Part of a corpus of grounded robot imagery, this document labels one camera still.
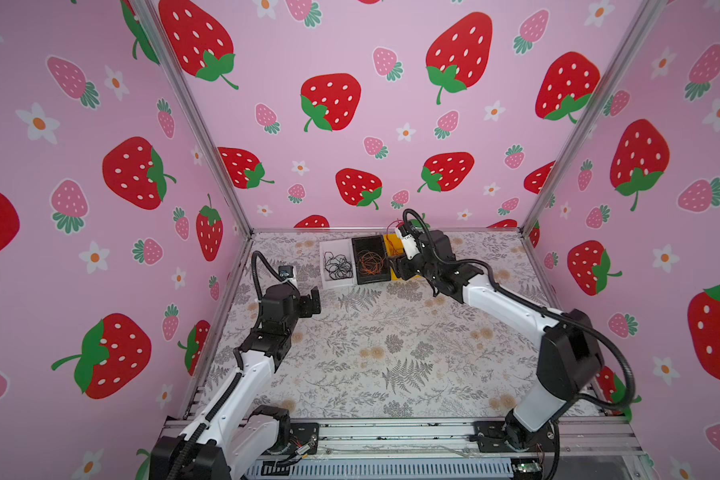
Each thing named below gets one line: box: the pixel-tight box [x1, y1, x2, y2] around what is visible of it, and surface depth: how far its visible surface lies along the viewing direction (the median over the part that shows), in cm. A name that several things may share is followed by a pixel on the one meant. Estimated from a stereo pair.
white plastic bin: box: [319, 238, 357, 289], surface depth 109 cm
